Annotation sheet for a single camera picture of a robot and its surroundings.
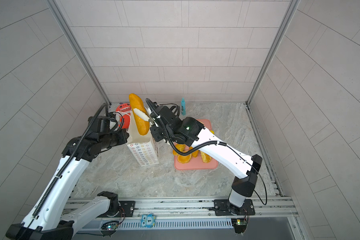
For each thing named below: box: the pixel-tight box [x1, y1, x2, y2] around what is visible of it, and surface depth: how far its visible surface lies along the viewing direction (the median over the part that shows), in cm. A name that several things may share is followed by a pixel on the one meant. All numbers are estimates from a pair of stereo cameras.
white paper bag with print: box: [126, 112, 160, 167], surface depth 72 cm
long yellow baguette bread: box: [129, 93, 150, 136], surface depth 67 cm
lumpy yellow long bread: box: [199, 151, 212, 164], surface depth 86 cm
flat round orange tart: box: [177, 153, 192, 164], surface depth 86 cm
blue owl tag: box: [140, 213, 156, 229], surface depth 68 cm
